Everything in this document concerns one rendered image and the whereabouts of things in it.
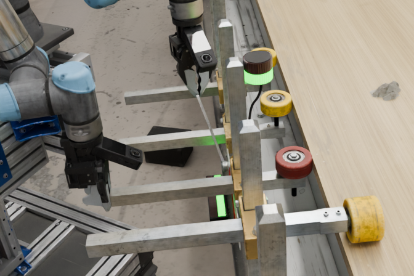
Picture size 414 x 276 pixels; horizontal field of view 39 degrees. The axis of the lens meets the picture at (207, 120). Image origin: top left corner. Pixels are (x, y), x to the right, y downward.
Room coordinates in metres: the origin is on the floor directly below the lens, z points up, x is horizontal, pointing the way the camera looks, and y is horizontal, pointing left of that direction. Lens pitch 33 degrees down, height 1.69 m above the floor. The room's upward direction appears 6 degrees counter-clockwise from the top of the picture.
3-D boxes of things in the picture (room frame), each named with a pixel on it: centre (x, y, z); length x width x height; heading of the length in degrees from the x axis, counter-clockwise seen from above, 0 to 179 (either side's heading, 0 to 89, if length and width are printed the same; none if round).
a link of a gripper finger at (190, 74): (1.26, 0.04, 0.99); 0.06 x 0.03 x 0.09; 20
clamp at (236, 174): (1.04, -0.07, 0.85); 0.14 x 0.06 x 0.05; 0
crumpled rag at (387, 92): (1.25, -0.46, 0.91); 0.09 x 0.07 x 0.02; 124
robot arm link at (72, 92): (1.02, 0.25, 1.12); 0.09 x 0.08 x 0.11; 96
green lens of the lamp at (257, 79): (1.06, -0.12, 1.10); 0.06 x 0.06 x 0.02
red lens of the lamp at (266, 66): (1.06, -0.12, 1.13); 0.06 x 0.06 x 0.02
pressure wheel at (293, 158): (1.02, -0.18, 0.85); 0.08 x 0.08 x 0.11
